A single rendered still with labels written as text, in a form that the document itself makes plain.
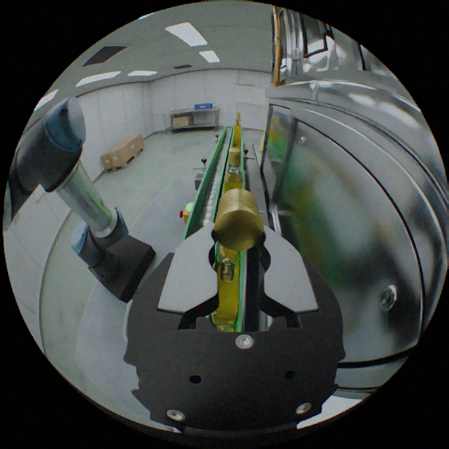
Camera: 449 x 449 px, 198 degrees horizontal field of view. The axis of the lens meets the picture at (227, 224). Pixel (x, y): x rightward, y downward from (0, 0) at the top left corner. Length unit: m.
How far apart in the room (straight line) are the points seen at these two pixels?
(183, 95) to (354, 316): 6.46
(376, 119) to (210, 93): 6.05
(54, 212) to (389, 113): 3.91
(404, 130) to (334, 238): 0.16
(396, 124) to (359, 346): 0.19
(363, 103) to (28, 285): 4.05
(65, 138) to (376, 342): 0.38
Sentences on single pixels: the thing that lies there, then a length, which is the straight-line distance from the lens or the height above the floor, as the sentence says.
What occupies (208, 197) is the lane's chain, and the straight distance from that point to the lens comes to 0.68.
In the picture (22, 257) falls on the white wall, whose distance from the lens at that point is 3.72.
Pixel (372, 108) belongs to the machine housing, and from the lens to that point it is 0.18.
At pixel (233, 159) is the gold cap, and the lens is 0.42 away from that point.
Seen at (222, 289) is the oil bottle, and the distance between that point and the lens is 0.35.
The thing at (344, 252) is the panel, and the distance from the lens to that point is 0.18.
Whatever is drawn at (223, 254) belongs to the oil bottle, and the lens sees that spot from 0.36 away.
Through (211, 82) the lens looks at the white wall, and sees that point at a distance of 6.17.
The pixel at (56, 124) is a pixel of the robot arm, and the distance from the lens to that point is 0.24.
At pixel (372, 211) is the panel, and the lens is 0.15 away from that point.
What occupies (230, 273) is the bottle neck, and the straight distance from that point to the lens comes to 0.32.
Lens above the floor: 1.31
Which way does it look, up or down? 50 degrees down
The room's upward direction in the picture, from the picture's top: 3 degrees clockwise
